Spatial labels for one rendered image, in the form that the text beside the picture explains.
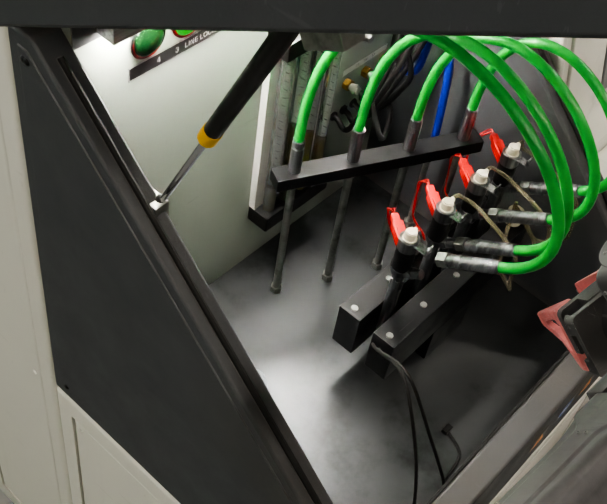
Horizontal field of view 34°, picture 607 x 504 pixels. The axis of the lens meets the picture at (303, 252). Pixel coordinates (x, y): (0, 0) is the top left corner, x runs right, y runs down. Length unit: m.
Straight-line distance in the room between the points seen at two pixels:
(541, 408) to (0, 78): 0.82
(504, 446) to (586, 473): 0.65
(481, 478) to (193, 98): 0.61
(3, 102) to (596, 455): 0.72
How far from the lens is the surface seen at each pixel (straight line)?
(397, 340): 1.36
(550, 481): 0.69
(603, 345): 0.89
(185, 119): 1.25
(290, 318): 1.54
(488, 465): 1.32
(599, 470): 0.71
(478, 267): 1.21
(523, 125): 1.06
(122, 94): 1.13
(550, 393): 1.41
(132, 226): 1.02
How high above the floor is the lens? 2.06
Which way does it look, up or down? 49 degrees down
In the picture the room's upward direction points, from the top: 10 degrees clockwise
